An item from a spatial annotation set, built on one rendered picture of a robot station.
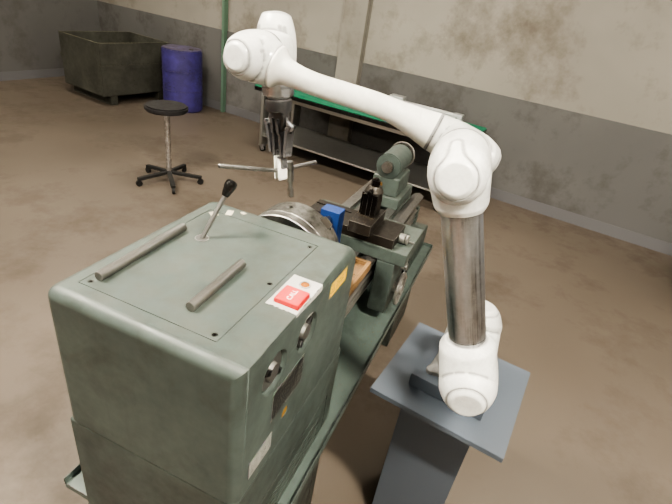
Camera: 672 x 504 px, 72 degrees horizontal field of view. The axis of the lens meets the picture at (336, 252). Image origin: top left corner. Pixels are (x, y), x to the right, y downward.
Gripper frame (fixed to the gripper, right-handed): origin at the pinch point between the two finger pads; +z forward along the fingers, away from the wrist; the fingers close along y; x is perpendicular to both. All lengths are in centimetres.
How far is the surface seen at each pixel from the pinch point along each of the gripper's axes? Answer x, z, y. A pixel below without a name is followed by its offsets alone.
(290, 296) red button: -27, 13, 43
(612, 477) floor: 127, 155, 89
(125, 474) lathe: -64, 60, 23
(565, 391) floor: 163, 152, 48
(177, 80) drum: 192, 46, -531
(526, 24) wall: 393, -36, -151
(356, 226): 47, 38, -15
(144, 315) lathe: -55, 12, 33
